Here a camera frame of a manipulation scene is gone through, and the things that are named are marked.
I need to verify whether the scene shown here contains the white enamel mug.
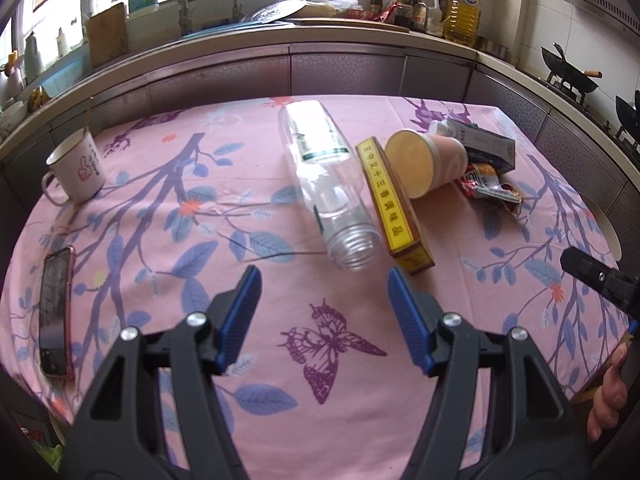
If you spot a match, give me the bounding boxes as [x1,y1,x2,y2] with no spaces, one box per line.
[41,128,106,207]

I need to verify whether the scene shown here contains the yellow red cardboard box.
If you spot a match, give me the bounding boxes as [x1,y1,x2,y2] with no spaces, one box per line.
[356,136,435,275]

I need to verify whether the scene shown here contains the black wok wooden handle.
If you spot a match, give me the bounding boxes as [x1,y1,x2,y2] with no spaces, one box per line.
[541,44,603,94]

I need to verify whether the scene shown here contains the red snack wrapper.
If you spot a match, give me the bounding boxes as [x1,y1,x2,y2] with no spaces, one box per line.
[457,164,523,214]

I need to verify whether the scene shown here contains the clear plastic bottle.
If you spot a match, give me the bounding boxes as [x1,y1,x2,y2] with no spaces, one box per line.
[279,100,383,271]

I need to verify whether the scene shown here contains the yellow cooking oil bottle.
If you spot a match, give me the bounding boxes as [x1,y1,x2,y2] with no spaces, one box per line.
[444,0,480,47]

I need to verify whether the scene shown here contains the beige round trash bin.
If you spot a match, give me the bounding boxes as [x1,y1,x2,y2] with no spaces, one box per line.
[582,195,623,262]

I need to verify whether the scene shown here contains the smartphone red case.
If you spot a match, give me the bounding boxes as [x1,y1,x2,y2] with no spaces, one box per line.
[38,246,75,380]

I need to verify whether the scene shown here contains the black wok with lid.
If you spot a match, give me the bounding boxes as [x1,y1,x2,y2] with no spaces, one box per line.
[615,96,639,143]

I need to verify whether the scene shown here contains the pink floral tablecloth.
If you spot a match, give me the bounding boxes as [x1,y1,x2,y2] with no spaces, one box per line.
[1,96,627,479]

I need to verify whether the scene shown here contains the dark soy sauce bottle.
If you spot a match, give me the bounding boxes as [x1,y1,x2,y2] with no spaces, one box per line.
[394,0,413,28]

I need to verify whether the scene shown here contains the wooden cutting board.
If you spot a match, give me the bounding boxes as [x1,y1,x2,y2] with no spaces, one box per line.
[86,3,129,68]

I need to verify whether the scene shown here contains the white plastic jug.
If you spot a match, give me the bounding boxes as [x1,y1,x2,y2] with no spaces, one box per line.
[423,0,444,37]

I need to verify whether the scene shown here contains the gas stove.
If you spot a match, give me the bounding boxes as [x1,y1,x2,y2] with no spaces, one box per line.
[533,76,639,166]

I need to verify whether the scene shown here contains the pink white paper cup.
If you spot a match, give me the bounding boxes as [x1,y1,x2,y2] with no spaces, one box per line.
[385,129,469,200]

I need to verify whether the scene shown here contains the person's right hand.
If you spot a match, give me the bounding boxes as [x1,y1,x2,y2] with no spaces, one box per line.
[587,342,628,443]

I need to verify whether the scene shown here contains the grey kitchen cabinets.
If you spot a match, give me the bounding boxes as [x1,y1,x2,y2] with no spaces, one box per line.
[0,34,640,221]

